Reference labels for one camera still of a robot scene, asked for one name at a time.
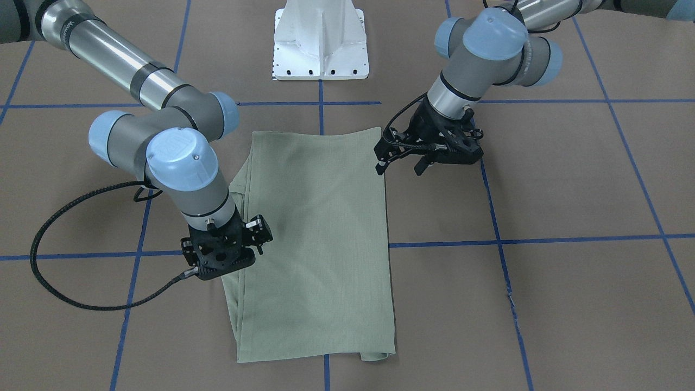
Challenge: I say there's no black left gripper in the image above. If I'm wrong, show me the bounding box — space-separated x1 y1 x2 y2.
375 100 484 176

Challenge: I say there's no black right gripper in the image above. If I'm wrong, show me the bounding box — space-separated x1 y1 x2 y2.
181 215 273 281

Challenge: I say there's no olive green long-sleeve shirt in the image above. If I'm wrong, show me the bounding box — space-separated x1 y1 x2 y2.
222 127 396 362

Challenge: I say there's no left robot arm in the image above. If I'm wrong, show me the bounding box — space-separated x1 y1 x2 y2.
374 1 693 175

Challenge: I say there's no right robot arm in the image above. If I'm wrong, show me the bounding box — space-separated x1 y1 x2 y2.
2 1 273 280

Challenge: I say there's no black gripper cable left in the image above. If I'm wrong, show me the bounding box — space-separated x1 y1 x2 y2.
387 92 429 136

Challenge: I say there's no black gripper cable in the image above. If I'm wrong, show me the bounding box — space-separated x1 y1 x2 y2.
30 181 199 312
387 92 429 136

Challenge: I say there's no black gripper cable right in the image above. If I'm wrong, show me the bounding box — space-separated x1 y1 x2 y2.
30 181 199 312

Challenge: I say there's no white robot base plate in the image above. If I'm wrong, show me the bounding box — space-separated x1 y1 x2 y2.
271 1 370 81

